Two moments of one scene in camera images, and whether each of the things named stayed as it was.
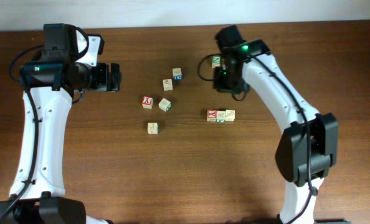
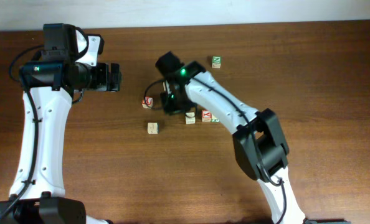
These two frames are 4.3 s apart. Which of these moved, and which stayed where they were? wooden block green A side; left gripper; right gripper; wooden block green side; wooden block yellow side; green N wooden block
Moved: right gripper; wooden block green A side; wooden block green side
Stayed: left gripper; green N wooden block; wooden block yellow side
